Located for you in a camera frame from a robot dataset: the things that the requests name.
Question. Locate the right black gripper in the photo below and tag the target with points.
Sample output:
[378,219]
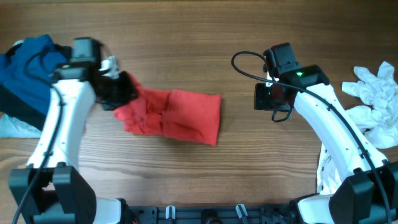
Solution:
[261,97]

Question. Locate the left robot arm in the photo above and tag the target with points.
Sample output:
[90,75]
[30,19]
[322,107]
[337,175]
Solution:
[50,189]

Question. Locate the blue folded shirt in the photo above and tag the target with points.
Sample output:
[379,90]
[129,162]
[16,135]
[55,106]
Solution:
[35,57]

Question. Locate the red printed t-shirt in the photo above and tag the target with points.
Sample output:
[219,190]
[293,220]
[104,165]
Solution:
[177,114]

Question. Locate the white printed t-shirt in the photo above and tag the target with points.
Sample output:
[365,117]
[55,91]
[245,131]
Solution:
[376,118]

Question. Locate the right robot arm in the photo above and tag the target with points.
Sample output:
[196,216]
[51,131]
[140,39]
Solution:
[357,183]

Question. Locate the light blue denim garment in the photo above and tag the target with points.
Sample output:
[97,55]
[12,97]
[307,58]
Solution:
[15,128]

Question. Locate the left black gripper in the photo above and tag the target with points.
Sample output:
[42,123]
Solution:
[116,91]

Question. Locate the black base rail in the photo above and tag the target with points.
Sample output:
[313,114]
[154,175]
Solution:
[264,214]

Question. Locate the black folded garment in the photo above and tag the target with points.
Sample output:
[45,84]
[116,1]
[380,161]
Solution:
[14,107]

